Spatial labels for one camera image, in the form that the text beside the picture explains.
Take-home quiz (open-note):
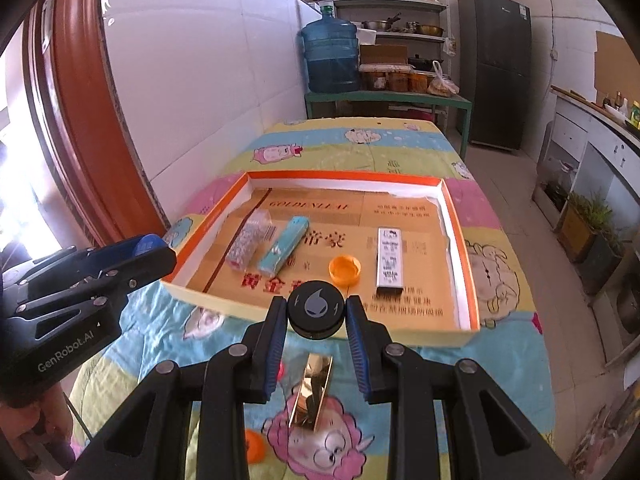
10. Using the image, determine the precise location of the orange bottle cap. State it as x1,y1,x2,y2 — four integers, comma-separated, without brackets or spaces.
245,429,266,465

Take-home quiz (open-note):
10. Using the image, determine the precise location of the gold lighter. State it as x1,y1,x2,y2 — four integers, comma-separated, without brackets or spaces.
288,353,333,431

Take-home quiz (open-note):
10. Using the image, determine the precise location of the black bottle cap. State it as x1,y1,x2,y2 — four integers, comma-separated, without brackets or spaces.
286,281,345,340

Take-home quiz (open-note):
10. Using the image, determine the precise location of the blue bottle cap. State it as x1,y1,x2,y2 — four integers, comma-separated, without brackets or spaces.
132,234,167,257

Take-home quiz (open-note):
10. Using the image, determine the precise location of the red bottle cap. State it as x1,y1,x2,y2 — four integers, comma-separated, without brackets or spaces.
277,361,285,382

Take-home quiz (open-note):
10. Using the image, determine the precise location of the person's hand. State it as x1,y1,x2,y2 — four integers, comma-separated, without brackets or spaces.
0,383,76,476

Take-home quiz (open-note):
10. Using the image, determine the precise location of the white hello kitty lighter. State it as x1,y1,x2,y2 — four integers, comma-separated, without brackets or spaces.
375,228,404,295

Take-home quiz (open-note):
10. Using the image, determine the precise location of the yellow-orange bottle cap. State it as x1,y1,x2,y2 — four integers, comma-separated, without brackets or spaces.
328,255,361,288

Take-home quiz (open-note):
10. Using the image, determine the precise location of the orange shallow cardboard tray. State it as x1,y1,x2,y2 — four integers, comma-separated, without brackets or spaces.
162,170,480,347

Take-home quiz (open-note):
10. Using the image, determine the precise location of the clear patterned lighter box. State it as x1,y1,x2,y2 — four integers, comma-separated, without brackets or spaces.
224,209,274,271

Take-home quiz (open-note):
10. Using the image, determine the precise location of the teal lighter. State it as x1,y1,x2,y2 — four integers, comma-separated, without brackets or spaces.
257,216,310,278

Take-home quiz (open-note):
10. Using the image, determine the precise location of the potted green plant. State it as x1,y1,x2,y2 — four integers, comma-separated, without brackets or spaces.
558,192,613,263

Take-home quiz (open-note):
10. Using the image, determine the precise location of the green side table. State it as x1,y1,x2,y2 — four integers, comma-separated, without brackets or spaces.
305,90,473,160

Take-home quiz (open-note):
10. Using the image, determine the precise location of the white kitchen counter cabinet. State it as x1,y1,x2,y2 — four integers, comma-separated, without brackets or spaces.
532,86,639,242

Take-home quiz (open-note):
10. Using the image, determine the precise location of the plastic bag of food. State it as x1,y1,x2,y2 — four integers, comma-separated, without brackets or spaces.
427,60,460,98

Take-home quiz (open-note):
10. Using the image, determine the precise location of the blue water jug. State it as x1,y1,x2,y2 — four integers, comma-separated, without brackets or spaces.
300,4,359,93

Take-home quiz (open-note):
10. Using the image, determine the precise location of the brown cardboard box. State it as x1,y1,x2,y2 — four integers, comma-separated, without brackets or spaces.
360,44,409,65

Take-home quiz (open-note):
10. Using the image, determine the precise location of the black refrigerator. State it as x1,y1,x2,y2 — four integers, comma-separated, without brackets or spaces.
458,0,532,151

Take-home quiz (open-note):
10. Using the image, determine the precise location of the red wooden door frame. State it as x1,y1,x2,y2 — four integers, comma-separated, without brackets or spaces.
17,0,168,247

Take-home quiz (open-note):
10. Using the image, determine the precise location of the white wall shelf unit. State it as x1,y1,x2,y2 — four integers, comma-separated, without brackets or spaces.
334,0,450,70

